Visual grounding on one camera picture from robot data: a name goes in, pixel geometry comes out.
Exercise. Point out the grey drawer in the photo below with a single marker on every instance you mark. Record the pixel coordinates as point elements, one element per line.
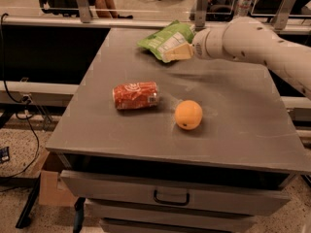
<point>205,197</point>
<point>168,216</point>

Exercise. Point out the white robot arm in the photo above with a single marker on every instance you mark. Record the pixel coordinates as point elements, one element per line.
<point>245,39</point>

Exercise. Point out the cardboard box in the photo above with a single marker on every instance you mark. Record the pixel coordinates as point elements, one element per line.
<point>53,191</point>

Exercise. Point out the grey top drawer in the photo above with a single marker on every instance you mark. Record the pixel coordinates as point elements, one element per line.
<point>205,197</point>

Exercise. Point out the red coke can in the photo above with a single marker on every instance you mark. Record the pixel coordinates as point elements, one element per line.
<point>140,95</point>

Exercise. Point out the seated person left background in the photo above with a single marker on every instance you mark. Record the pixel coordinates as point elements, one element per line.
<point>106,9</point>

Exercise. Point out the clear plastic water bottle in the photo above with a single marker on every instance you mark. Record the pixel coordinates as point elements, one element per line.
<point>242,8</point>

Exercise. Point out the orange fruit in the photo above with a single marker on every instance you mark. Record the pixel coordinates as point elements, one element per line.
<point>188,115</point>

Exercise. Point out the small dark floor packet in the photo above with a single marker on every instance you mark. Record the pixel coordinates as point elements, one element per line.
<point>4,154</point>

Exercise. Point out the black drawer handle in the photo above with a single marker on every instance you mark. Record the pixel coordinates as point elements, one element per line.
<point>179,200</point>

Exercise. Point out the grey middle drawer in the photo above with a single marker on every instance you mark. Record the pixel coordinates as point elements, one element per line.
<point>168,216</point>

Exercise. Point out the green rice chip bag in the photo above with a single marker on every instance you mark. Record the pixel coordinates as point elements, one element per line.
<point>173,34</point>

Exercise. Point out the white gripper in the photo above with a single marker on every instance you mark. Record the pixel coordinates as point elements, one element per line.
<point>200,45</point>

